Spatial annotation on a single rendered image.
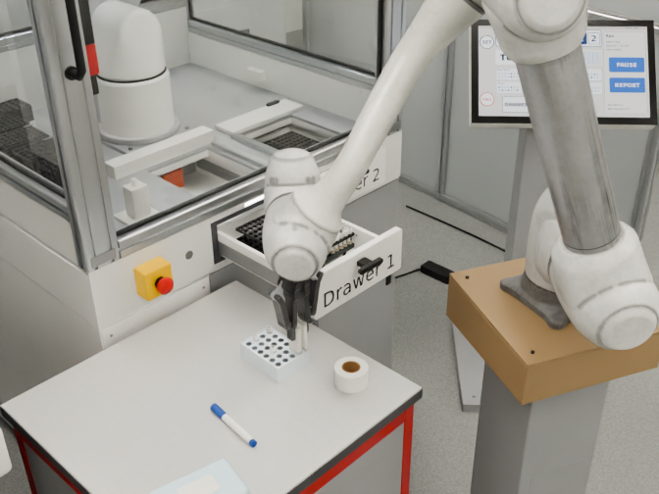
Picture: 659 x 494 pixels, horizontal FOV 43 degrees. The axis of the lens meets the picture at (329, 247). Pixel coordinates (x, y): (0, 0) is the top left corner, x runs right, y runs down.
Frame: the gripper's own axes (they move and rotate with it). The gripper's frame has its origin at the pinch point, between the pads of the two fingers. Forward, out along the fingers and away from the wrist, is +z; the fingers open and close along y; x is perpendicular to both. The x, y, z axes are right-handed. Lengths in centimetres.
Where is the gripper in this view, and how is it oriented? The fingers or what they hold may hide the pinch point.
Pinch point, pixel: (297, 335)
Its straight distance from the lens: 173.8
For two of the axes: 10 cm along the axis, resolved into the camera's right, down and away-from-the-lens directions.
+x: 7.0, 3.7, -6.2
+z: 0.1, 8.5, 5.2
